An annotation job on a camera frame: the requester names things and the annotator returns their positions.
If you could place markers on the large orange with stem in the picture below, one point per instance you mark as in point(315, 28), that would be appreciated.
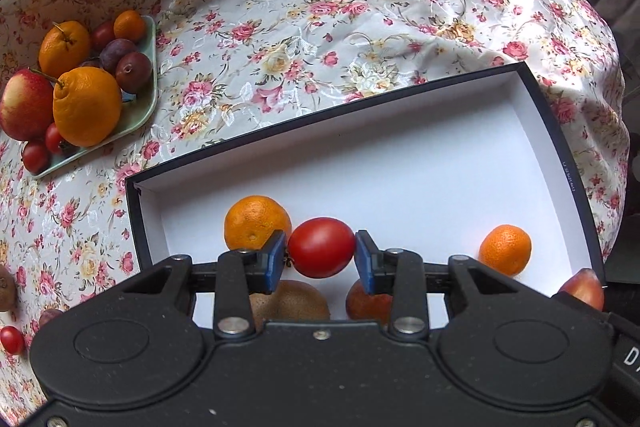
point(87, 107)

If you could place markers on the small mandarin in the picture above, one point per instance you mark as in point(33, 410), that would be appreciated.
point(129, 26)

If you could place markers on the small red plum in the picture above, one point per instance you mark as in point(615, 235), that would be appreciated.
point(102, 35)

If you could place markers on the red cherry tomato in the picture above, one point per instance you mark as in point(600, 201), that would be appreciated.
point(36, 158)
point(54, 138)
point(11, 340)

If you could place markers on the pale green plate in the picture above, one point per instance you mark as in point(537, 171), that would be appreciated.
point(135, 112)

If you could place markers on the floral tablecloth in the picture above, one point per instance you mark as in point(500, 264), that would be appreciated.
point(300, 7)

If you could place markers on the red apple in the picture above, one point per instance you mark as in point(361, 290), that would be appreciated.
point(25, 104)

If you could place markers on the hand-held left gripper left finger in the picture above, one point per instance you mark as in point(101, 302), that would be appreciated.
point(272, 262)

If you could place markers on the black box with white inside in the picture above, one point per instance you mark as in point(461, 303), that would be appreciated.
point(350, 157)

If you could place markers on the purple plum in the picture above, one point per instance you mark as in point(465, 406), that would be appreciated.
point(116, 54)
point(134, 71)

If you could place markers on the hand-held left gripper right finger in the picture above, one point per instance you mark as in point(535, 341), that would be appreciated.
point(364, 264)

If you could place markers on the speckled red plum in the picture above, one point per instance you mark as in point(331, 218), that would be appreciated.
point(371, 304)

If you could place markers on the medium orange with stem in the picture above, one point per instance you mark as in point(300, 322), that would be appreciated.
point(64, 49)

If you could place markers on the brown kiwi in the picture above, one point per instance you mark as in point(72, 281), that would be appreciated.
point(5, 288)
point(297, 302)

